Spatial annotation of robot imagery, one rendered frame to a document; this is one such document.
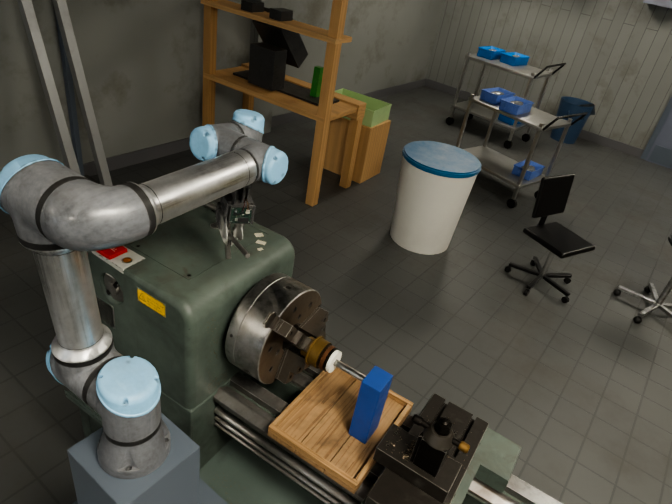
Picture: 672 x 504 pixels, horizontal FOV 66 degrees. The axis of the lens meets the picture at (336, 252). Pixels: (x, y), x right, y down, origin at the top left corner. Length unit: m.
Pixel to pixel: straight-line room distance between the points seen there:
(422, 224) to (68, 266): 3.29
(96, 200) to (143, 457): 0.59
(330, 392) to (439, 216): 2.53
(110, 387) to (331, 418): 0.75
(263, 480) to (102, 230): 1.24
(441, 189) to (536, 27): 4.96
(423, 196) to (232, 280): 2.62
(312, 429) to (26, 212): 1.02
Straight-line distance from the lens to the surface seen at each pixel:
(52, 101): 4.07
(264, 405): 1.70
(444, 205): 3.98
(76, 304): 1.09
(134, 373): 1.14
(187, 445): 1.30
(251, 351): 1.48
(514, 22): 8.63
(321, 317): 1.61
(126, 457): 1.24
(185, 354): 1.51
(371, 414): 1.51
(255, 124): 1.24
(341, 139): 5.12
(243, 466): 1.94
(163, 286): 1.47
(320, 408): 1.66
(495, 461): 1.66
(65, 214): 0.88
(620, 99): 8.34
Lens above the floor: 2.15
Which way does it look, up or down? 33 degrees down
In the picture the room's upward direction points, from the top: 10 degrees clockwise
